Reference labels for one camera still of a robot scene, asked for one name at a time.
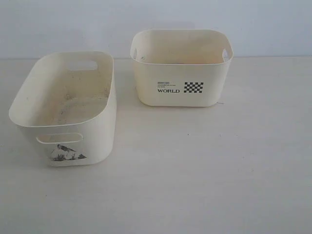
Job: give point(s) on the cream bin with WORLD label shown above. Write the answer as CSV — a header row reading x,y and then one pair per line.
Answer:
x,y
180,67

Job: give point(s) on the cream plastic bin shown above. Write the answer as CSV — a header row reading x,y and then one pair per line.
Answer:
x,y
67,106

